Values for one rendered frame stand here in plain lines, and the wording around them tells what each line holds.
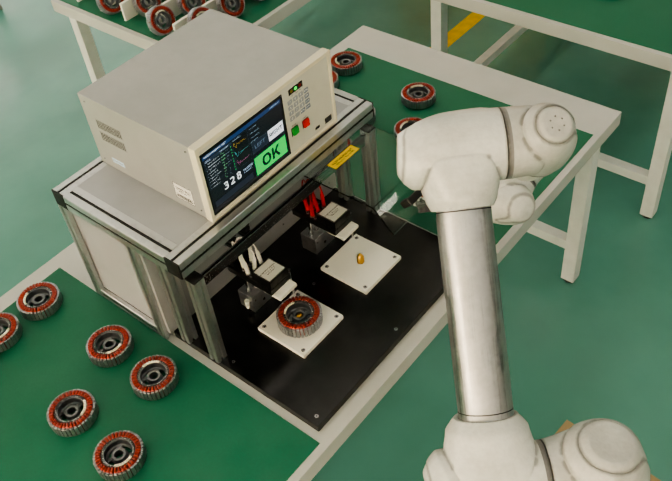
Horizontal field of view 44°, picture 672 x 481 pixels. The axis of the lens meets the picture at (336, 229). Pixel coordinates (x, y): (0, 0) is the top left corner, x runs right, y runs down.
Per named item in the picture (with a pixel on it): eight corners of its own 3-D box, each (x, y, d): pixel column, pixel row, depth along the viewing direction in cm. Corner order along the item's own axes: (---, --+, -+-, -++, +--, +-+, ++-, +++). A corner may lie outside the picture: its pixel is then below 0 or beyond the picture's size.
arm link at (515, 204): (490, 229, 212) (516, 186, 214) (528, 237, 198) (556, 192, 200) (462, 206, 208) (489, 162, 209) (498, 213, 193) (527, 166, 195)
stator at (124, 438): (89, 455, 185) (84, 447, 183) (134, 429, 189) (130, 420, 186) (108, 492, 178) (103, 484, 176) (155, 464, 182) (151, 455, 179)
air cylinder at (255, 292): (275, 294, 212) (272, 279, 208) (255, 312, 208) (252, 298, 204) (260, 285, 215) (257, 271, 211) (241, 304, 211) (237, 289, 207)
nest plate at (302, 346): (343, 318, 204) (343, 315, 203) (304, 358, 196) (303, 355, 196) (297, 292, 212) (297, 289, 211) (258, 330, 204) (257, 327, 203)
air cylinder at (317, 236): (334, 238, 224) (332, 223, 221) (317, 255, 221) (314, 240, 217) (320, 231, 227) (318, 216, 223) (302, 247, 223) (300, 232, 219)
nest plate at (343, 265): (401, 259, 217) (401, 255, 216) (366, 295, 209) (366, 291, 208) (356, 236, 224) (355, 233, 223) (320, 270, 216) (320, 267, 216)
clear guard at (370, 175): (452, 178, 202) (452, 159, 198) (394, 235, 190) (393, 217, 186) (347, 133, 219) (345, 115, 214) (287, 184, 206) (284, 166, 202)
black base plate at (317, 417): (474, 258, 217) (474, 252, 216) (318, 432, 184) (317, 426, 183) (335, 193, 241) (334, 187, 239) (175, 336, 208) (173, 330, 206)
